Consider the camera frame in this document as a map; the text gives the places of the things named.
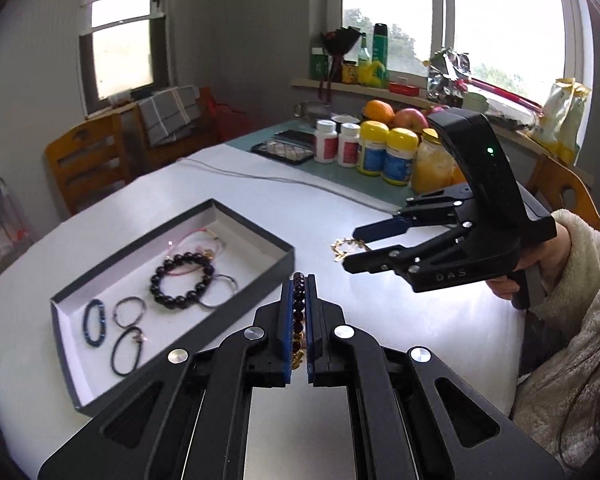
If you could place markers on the black wrapped bouquet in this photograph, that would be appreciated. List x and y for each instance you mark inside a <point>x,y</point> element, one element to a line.
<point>342,47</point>

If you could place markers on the yellow white snack bag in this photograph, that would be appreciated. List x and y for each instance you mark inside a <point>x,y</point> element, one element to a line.
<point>562,110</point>

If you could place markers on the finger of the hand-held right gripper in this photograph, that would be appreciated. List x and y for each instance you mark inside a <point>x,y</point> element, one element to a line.
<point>380,227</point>
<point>375,259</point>

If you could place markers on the wooden chair with plaid cushion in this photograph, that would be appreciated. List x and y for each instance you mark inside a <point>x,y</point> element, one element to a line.
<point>170,115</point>

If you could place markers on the grey cardboard box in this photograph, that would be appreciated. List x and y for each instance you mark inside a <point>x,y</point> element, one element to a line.
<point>130,270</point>

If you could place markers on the thin silver bangle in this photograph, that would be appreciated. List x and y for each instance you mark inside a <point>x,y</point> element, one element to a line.
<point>116,312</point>

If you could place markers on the thick silver bangle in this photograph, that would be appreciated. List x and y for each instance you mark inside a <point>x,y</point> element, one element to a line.
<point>217,306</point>

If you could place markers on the person's right hand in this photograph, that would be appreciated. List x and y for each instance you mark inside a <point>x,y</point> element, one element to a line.
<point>552,255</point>

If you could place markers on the green box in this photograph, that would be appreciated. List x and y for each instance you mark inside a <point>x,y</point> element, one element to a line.
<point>320,65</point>

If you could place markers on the yellow tin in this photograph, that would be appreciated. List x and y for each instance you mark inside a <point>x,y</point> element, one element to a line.
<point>350,72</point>

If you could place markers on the glass jar yellow contents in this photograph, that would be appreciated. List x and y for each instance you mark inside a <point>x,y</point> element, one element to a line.
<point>432,167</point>

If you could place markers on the person's right forearm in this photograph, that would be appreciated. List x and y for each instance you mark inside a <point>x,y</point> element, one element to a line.
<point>590,280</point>

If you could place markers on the yellow bottle blue label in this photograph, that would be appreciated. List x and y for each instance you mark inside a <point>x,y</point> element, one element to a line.
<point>372,152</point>
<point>400,160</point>

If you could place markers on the red apple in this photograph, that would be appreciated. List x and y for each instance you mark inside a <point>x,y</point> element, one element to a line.
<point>409,119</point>

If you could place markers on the red bag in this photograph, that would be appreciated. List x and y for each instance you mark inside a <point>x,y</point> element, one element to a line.
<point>230,115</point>

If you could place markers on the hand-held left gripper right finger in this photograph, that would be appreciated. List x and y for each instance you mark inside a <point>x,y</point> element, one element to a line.
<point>311,330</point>

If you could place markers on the wheeled metal cart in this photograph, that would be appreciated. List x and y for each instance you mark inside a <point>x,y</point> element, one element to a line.
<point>0,220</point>

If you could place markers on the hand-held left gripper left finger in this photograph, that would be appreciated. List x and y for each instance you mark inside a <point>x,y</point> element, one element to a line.
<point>286,330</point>

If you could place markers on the green spray can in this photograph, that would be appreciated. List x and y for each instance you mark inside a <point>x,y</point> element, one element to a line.
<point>381,45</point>

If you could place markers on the wooden slatted chair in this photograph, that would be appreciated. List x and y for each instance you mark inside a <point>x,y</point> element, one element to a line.
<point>87,160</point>

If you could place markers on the orange fruit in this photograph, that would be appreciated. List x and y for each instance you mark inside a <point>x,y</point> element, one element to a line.
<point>378,110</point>

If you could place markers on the green bowl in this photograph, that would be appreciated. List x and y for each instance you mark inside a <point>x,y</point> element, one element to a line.
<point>475,102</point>

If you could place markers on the black phone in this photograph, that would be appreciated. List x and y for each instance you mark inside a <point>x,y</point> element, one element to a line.
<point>295,136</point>

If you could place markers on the metal cup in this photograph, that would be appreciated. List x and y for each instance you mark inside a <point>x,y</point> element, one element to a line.
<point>312,112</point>

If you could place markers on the red flat box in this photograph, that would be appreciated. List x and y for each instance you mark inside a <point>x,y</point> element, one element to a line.
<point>404,87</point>

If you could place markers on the silver foil bag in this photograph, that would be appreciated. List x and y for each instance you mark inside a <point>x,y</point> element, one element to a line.
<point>447,77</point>

